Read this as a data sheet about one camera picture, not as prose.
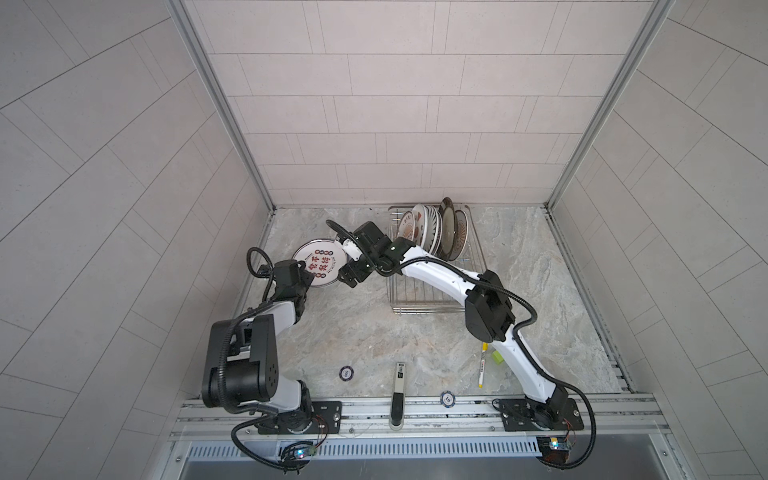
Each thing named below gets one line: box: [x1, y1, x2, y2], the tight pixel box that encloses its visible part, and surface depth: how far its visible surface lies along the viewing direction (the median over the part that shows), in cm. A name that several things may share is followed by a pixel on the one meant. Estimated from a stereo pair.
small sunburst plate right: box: [449, 209, 469, 262], surface depth 91 cm
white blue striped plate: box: [425, 205, 443, 256], surface depth 90 cm
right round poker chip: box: [440, 390, 456, 408], surface depth 75 cm
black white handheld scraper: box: [390, 363, 405, 429], surface depth 72 cm
